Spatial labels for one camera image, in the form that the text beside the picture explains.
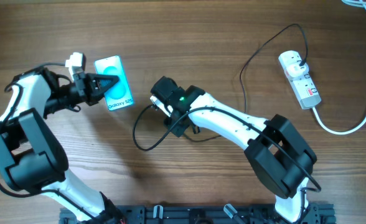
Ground black mounting rail base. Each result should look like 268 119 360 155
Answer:
59 203 337 224

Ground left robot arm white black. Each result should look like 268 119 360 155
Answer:
0 64 124 223

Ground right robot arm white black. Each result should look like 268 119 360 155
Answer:
151 77 317 223

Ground white power strip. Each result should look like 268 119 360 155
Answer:
278 50 321 110

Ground white charger plug adapter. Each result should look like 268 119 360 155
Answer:
286 62 309 80

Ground black charger cable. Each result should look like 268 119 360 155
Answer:
182 23 309 143

